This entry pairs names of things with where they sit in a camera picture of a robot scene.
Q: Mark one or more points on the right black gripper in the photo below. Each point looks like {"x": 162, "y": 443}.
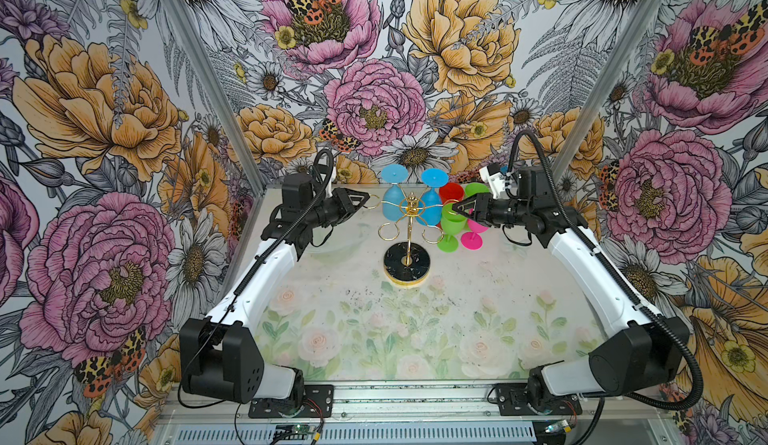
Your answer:
{"x": 481, "y": 200}

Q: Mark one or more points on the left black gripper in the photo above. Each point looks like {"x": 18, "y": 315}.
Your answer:
{"x": 346, "y": 201}

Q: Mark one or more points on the green wine glass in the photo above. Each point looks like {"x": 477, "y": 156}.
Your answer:
{"x": 452, "y": 225}
{"x": 473, "y": 189}

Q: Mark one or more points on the red wine glass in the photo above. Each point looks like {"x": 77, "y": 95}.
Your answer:
{"x": 451, "y": 193}

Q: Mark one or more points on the pink wine glass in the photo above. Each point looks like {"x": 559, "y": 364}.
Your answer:
{"x": 472, "y": 238}

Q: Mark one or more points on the blue wine glass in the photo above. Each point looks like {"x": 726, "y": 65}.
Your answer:
{"x": 394, "y": 175}
{"x": 434, "y": 179}

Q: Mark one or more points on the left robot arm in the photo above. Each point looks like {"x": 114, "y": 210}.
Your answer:
{"x": 220, "y": 359}

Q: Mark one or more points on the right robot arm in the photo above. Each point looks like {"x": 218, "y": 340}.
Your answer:
{"x": 645, "y": 356}

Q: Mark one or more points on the gold wire glass rack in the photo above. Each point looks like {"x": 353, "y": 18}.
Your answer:
{"x": 405, "y": 262}

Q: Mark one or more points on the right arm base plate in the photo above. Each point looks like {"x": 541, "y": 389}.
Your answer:
{"x": 516, "y": 399}

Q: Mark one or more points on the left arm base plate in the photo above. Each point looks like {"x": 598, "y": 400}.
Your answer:
{"x": 314, "y": 401}

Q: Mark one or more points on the aluminium front rail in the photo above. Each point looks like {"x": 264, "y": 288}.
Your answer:
{"x": 365, "y": 401}

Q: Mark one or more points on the white perforated cable duct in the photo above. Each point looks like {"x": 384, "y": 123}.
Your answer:
{"x": 514, "y": 432}

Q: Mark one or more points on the left aluminium corner post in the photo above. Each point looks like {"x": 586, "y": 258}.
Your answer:
{"x": 188, "y": 38}

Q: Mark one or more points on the aluminium corner post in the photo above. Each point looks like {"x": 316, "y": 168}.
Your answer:
{"x": 188, "y": 38}
{"x": 645, "y": 12}

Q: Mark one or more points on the right aluminium corner post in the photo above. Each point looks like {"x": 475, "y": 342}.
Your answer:
{"x": 645, "y": 12}

